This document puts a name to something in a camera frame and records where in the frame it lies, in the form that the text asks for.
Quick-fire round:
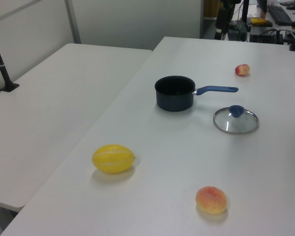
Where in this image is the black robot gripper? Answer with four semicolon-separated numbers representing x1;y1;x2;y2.
214;6;230;41

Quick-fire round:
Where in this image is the glass lid with blue knob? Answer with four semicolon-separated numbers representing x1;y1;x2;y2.
212;105;260;135

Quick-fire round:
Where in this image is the yellow box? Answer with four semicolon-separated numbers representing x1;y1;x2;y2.
250;17;266;26

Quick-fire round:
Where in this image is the red cut apple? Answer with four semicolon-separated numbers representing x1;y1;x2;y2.
234;64;251;77

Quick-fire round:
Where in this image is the black electronics box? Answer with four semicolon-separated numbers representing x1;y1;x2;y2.
249;29;284;45

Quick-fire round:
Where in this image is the black keyboard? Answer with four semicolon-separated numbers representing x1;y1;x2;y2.
268;5;293;25

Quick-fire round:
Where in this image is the dark blue saucepan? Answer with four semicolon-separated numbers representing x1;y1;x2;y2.
154;75;239;113

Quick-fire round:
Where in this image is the yellow striped melon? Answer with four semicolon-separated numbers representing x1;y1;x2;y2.
91;144;136;175

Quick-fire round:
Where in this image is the orange pink peach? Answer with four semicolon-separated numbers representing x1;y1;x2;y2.
195;186;228;215

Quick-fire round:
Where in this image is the white side table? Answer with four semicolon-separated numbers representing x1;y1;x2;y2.
0;43;153;212

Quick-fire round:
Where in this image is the grey metal partition post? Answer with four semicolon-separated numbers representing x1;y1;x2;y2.
64;0;82;45
199;0;206;39

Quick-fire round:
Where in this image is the black camera pole with base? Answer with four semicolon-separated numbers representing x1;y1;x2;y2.
0;24;20;92

